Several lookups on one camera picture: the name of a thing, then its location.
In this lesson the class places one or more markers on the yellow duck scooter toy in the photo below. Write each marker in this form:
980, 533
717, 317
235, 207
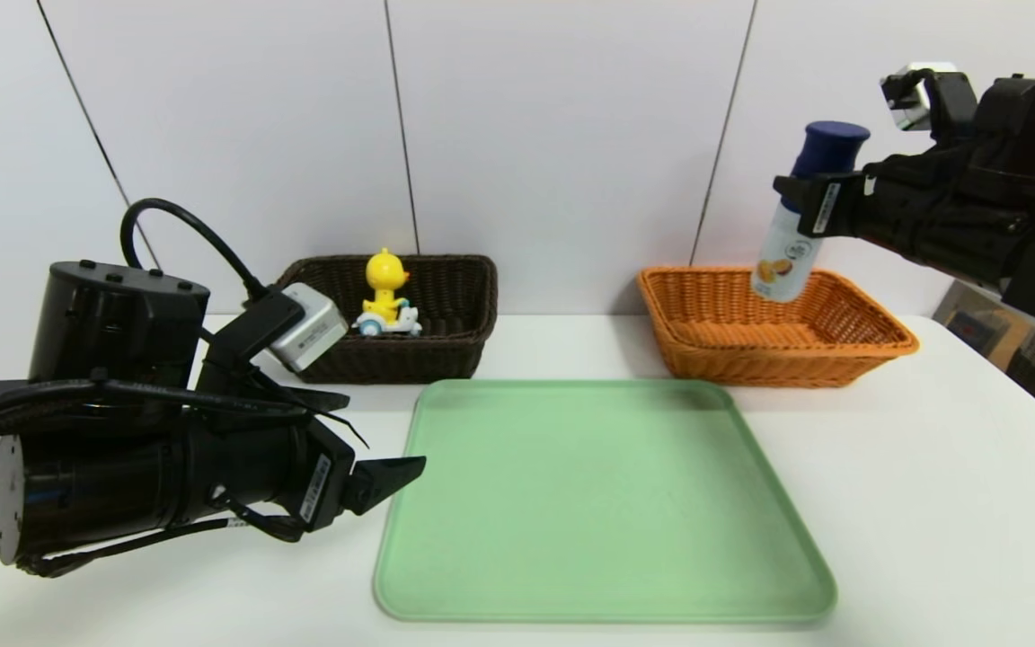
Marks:
384, 279

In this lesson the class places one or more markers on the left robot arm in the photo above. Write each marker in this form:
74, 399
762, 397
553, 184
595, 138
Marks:
113, 323

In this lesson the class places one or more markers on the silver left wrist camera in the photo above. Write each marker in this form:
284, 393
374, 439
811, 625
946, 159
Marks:
306, 328

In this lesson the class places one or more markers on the dark brown wicker basket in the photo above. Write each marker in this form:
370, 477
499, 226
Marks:
446, 350

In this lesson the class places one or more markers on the green plastic tray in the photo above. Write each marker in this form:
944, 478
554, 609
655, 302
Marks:
571, 521

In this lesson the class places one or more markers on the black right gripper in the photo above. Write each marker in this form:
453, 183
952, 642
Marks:
824, 208

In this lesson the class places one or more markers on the orange wicker basket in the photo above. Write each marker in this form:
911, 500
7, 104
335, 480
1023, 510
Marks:
841, 359

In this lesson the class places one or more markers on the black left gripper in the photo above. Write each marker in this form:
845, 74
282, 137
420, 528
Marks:
323, 483

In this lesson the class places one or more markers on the white bottle blue cap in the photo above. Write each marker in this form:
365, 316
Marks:
787, 261

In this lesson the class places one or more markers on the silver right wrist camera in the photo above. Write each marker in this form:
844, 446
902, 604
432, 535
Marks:
906, 94

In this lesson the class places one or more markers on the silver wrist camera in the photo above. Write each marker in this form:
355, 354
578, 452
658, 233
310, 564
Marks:
306, 328
906, 94

